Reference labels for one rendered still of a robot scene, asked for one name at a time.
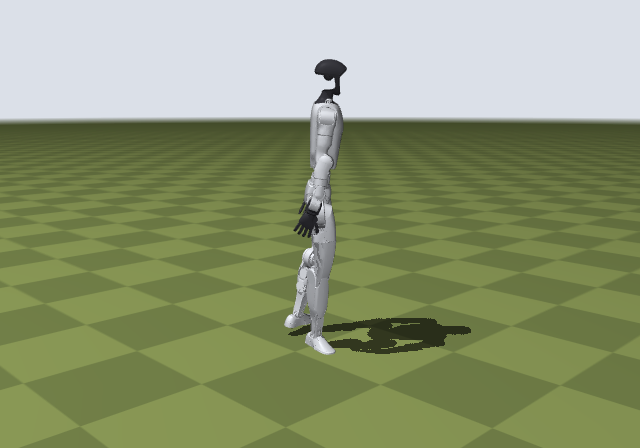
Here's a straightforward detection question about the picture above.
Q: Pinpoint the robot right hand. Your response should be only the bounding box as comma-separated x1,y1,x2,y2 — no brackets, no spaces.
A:
294,199,322,238

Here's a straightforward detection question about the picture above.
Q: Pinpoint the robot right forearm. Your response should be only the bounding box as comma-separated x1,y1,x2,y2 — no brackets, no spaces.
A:
308,156,332,212

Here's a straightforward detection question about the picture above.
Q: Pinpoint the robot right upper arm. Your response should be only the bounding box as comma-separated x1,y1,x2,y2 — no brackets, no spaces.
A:
315,108,337,169

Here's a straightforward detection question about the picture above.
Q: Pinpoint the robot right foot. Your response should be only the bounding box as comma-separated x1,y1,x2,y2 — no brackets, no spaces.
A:
305,332,336,355

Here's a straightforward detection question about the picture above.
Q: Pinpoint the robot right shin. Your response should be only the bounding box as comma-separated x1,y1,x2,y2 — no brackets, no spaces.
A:
306,268,329,339

